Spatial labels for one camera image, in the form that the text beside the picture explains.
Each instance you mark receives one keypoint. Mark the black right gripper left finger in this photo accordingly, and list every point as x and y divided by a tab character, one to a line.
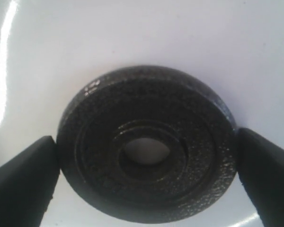
27	184

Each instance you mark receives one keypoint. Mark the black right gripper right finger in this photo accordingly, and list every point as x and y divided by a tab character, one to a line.
261	172

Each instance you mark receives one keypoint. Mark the black weight plate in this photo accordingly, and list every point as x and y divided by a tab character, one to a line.
148	144

